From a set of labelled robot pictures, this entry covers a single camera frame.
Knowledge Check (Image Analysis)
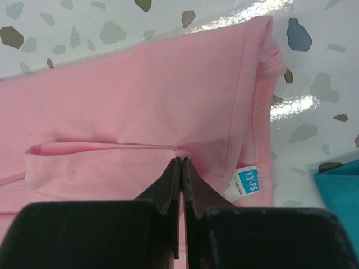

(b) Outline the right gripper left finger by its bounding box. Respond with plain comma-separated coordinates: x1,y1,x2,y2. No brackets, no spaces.
1,158,181,268

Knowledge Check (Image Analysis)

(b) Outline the pink t shirt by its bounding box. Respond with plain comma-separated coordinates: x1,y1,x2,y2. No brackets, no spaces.
1,16,286,268

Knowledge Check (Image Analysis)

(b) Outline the teal folded t shirt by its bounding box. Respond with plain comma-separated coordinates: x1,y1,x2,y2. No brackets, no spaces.
314,160,358,224

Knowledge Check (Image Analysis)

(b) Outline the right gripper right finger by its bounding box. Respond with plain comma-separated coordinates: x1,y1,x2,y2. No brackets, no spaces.
182,159,358,268

